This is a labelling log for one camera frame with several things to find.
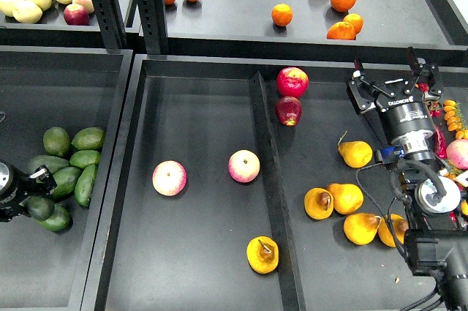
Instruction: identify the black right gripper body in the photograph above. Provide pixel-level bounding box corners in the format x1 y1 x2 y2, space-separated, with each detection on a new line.
375 89 435 144

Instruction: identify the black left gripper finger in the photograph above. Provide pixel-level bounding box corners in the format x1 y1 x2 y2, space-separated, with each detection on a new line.
0 209 22 222
26 165 57 198

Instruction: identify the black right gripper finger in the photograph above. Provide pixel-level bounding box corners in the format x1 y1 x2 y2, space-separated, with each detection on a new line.
403 47 444 101
347 59 393 115

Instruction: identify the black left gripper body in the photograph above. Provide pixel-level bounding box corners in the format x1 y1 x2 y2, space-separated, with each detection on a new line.
1 168 30 217

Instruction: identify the dark green avocado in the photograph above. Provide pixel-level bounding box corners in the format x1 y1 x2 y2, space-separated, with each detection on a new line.
24 196 55 222

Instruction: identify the yellow pear with brown stem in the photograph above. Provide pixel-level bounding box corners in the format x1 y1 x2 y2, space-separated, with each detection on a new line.
246 236 279 274

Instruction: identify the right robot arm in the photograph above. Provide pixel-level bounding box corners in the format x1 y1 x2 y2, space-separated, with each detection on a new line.
347 48 467 310

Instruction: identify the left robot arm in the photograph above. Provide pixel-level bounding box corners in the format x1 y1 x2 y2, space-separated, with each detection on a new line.
1 160 56 222

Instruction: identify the green avocado long left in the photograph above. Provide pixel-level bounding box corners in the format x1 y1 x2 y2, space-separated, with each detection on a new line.
27 155 69 174

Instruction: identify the green avocado centre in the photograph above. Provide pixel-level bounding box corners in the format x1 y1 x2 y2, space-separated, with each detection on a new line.
52 166 82 202

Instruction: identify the green avocado top left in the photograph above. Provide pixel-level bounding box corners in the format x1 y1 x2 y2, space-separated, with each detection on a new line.
43 127 71 158

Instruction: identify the green avocado bottom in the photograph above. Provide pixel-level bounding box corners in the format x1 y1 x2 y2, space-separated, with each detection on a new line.
37 204 72 232

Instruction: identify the green avocado upright right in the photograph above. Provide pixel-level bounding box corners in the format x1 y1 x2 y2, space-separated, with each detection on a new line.
74 165 98 207

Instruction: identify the green avocado second row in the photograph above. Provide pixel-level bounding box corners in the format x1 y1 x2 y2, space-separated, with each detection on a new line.
69 150 101 169

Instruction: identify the green avocado top right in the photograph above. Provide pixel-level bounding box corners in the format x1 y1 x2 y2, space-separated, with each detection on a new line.
72 127 105 150

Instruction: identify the yellow pear middle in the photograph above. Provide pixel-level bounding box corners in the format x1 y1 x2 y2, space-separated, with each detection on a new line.
326 183 364 214

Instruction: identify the yellow pear lower right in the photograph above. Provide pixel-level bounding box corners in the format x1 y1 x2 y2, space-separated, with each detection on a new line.
377 213 410 248

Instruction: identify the yellow pear brown end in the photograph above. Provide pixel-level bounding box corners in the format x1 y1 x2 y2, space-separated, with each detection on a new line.
304 187 334 220

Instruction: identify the yellow pear lower left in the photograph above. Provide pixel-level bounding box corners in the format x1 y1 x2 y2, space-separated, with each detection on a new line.
343 213 382 245

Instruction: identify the red cherry tomato vine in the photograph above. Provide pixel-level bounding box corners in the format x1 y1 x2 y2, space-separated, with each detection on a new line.
417 83 442 117

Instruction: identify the red chili pepper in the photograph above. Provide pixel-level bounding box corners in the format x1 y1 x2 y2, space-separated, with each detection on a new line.
434 125 447 160

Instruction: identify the orange cherry tomato vine right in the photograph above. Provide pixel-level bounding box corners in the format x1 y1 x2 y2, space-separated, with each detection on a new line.
443 100 467 140

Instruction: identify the orange front right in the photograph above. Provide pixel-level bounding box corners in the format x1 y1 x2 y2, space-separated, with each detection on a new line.
326 21 356 40

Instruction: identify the pink peach right edge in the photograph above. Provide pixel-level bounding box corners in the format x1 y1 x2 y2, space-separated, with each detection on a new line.
446 139 468 170

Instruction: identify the bright red apple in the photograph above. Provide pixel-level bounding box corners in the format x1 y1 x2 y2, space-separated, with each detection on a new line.
276 67 309 98

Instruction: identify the small orange right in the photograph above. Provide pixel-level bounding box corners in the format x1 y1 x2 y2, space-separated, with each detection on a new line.
343 13 364 34

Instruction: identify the dark red apple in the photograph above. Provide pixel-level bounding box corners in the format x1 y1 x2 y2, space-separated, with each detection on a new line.
275 96 302 127

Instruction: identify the mixed cherry tomatoes lower right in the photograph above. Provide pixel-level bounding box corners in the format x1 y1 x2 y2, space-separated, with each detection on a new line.
439 162 467 231

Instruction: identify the white label card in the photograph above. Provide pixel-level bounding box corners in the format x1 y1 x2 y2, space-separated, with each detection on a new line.
454 171 468 187

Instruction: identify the orange on shelf centre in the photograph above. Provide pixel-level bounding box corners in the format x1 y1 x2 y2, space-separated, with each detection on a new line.
271 4 293 27

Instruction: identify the black shelf tray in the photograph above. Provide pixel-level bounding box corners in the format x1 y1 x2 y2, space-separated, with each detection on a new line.
124 0 468 67
1 0 135 49

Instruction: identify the pink apple left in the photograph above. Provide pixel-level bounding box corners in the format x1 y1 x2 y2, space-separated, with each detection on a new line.
152 160 186 196

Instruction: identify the pink apple centre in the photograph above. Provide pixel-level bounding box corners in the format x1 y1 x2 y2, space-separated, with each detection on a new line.
228 149 260 183

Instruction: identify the black upper left shelf tray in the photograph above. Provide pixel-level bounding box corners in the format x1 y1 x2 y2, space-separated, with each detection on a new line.
1 0 135 49

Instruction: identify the black centre tray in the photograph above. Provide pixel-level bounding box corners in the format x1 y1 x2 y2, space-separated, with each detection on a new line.
82 55 435 310

